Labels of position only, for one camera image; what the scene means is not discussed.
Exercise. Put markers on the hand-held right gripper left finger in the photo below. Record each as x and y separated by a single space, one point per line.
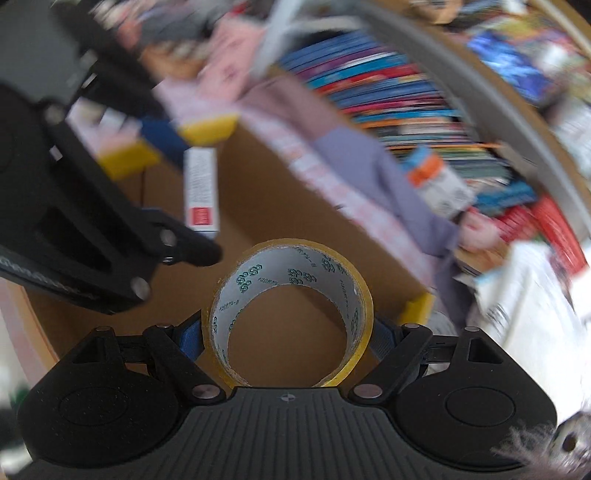
193 344

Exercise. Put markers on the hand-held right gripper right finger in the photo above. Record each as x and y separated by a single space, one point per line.
382 341

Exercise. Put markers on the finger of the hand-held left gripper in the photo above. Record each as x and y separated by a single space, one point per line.
189 244
159 134

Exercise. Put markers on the yellow tape roll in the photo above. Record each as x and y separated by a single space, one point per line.
231 286

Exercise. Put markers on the white carton with red label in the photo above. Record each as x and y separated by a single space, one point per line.
201 184

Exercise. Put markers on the yellow cardboard box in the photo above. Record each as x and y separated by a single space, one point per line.
277 194

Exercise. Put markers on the pink pig toy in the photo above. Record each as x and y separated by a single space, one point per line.
480 230

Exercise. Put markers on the pile of loose papers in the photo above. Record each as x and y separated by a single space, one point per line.
526 300

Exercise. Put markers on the orange and white carton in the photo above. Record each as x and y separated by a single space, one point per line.
438 184

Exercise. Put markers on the fuzzy grey charm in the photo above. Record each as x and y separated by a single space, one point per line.
531 447

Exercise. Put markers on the purple cloth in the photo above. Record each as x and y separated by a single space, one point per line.
351 157

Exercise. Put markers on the row of colourful books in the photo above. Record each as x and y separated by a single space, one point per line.
383 78

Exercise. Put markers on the white and wood bookshelf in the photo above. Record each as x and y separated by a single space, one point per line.
461 60

